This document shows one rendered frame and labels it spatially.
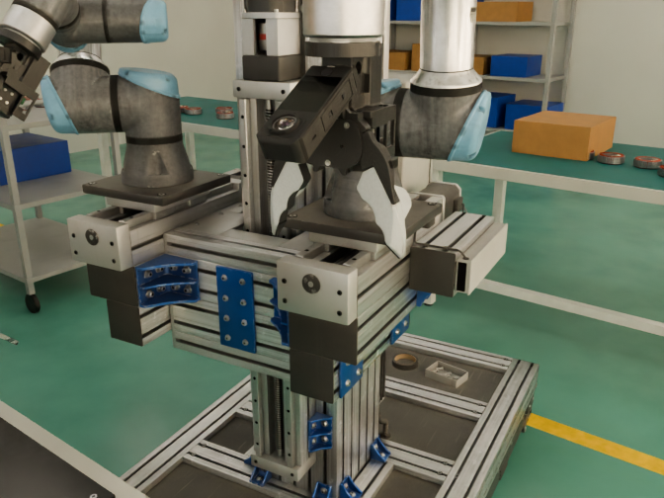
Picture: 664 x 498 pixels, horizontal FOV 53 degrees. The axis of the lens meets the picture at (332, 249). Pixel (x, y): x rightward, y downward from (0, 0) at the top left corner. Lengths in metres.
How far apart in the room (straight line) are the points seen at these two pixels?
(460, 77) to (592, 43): 6.01
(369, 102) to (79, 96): 0.85
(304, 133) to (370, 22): 0.13
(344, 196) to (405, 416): 1.09
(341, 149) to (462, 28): 0.49
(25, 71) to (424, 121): 0.65
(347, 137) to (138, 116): 0.83
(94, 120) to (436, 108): 0.69
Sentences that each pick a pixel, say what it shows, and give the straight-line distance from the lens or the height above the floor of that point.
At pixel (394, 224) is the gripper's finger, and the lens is 0.62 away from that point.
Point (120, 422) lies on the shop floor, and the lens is 2.54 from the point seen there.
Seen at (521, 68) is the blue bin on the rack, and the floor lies 0.86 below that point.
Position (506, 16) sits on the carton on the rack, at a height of 1.33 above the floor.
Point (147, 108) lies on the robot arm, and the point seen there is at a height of 1.20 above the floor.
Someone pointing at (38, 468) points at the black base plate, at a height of 0.77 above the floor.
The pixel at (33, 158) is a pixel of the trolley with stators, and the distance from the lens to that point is 3.80.
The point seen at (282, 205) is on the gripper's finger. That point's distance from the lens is 0.68.
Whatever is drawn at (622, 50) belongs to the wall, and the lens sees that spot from 7.00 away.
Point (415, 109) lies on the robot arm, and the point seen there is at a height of 1.23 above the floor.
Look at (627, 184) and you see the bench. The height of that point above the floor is 0.75.
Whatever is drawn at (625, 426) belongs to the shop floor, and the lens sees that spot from 2.62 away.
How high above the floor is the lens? 1.38
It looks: 20 degrees down
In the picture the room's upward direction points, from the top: straight up
